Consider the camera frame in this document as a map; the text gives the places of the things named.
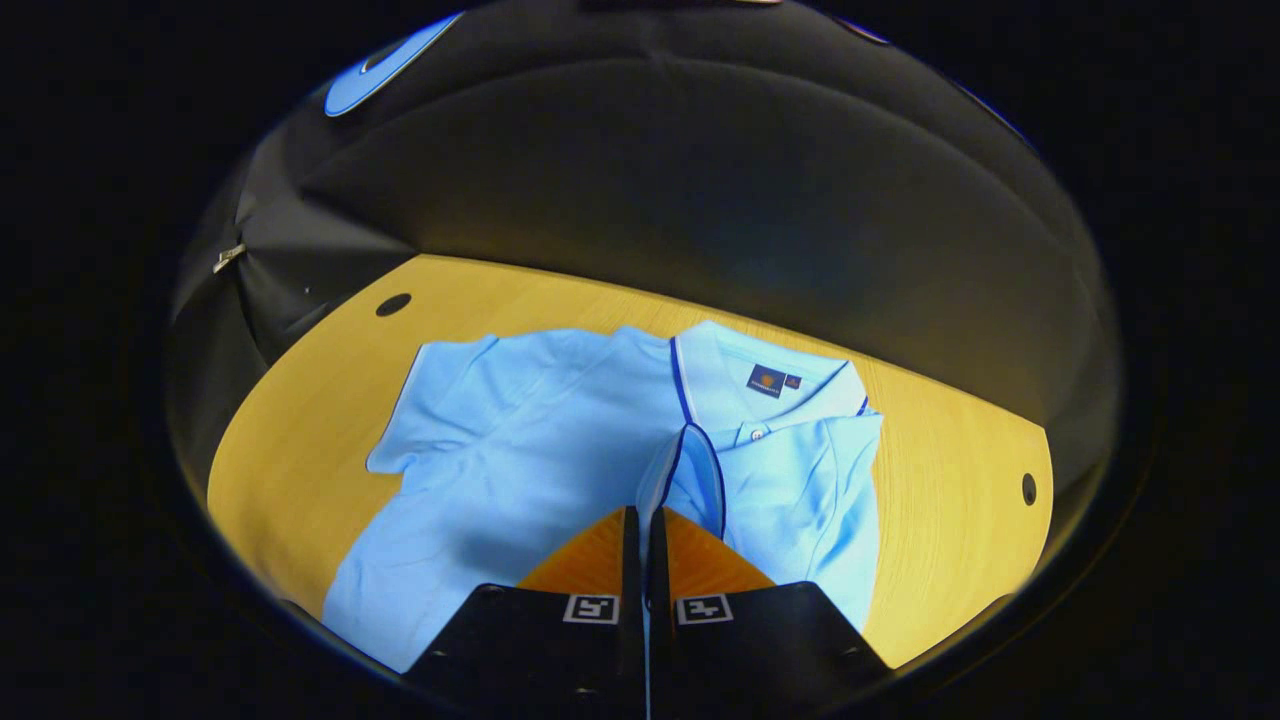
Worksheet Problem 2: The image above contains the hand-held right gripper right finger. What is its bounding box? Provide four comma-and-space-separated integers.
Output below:
645, 505, 891, 720

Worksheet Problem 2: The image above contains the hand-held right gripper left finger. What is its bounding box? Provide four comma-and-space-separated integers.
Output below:
405, 505, 646, 720

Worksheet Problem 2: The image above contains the light blue T-shirt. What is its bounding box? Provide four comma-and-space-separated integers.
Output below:
322, 320, 884, 673

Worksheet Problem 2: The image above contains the black backdrop cloth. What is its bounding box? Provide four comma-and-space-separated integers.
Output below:
165, 0, 1121, 501

